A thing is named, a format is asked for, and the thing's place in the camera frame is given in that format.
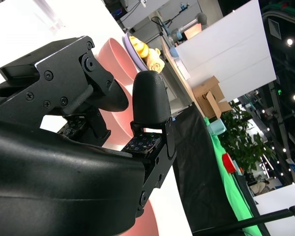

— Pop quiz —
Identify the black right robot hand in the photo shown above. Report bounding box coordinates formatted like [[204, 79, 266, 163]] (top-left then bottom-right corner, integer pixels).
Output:
[[0, 36, 177, 236]]

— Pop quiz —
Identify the seated person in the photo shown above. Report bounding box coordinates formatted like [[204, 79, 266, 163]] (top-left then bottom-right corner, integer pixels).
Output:
[[250, 178, 271, 195]]

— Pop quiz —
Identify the dark computer monitor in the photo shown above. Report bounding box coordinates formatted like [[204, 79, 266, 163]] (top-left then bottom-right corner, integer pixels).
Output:
[[110, 6, 129, 18]]

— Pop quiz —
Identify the mint green cup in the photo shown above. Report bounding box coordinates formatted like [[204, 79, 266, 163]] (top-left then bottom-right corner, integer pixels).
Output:
[[207, 119, 227, 136]]

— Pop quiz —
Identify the beige toy food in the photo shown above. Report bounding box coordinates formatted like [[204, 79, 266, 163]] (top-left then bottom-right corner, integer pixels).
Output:
[[146, 48, 166, 74]]

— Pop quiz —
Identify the yellow toy food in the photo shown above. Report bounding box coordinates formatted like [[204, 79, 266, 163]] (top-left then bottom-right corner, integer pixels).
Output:
[[128, 36, 150, 60]]

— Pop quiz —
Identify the white low wall panel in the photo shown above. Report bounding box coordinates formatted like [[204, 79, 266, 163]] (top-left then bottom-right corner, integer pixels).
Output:
[[252, 180, 295, 223]]

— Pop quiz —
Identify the green leafy plant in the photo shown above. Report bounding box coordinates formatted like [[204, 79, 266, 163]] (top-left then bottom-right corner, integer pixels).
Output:
[[220, 100, 277, 178]]

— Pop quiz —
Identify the black backdrop cloth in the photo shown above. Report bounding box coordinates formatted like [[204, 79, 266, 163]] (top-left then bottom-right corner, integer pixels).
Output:
[[171, 103, 238, 236]]

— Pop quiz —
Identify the brown cardboard box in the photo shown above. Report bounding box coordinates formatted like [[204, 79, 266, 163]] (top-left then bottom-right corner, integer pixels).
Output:
[[191, 75, 234, 119]]

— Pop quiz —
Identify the orange lit screen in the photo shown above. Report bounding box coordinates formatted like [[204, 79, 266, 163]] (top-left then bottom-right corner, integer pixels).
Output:
[[183, 25, 203, 40]]

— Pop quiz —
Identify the white partition board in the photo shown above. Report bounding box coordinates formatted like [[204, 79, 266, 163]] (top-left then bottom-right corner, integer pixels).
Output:
[[174, 0, 278, 104]]

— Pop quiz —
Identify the purple plate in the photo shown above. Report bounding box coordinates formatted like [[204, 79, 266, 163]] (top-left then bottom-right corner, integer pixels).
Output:
[[121, 31, 148, 71]]

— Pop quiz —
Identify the green cloth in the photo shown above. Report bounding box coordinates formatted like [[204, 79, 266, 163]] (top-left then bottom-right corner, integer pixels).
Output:
[[203, 117, 271, 236]]

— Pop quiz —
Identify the black tripod bar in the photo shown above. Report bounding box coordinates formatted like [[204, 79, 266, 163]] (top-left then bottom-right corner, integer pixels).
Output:
[[191, 203, 295, 235]]

